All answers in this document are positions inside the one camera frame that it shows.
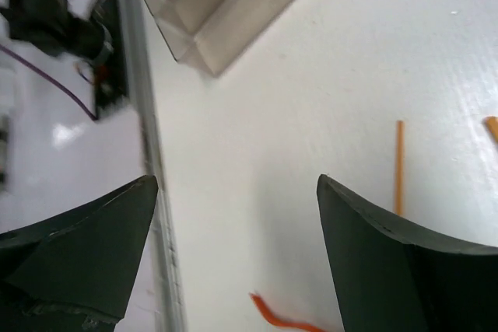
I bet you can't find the orange chopstick upper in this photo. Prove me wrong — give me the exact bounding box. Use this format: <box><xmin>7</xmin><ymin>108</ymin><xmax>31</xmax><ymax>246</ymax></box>
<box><xmin>483</xmin><ymin>116</ymin><xmax>498</xmax><ymax>143</ymax></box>

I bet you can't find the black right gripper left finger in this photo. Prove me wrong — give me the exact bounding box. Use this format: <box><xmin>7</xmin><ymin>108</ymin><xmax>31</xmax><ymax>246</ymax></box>
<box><xmin>1</xmin><ymin>175</ymin><xmax>158</xmax><ymax>331</ymax></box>

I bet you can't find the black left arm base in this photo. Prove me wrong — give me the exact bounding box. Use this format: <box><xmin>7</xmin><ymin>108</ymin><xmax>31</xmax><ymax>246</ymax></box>
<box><xmin>1</xmin><ymin>0</ymin><xmax>129</xmax><ymax>121</ymax></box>

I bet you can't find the dark orange plastic fork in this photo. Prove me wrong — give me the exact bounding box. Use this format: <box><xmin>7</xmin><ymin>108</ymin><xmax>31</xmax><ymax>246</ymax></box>
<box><xmin>249</xmin><ymin>292</ymin><xmax>326</xmax><ymax>332</ymax></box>

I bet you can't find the orange chopstick lower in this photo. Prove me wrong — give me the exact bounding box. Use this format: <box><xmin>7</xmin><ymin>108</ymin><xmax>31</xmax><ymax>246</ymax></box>
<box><xmin>394</xmin><ymin>121</ymin><xmax>405</xmax><ymax>216</ymax></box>

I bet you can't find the orange chopstick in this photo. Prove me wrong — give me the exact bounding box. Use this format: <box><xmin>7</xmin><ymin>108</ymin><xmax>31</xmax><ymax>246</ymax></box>
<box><xmin>394</xmin><ymin>121</ymin><xmax>405</xmax><ymax>216</ymax></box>
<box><xmin>483</xmin><ymin>116</ymin><xmax>498</xmax><ymax>143</ymax></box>

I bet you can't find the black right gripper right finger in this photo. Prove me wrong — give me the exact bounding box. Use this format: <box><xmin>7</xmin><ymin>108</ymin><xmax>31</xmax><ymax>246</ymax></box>
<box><xmin>317</xmin><ymin>175</ymin><xmax>497</xmax><ymax>331</ymax></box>

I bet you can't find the aluminium rail frame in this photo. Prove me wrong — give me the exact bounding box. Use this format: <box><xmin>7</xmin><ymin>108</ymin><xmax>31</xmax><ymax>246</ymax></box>
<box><xmin>121</xmin><ymin>0</ymin><xmax>187</xmax><ymax>331</ymax></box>

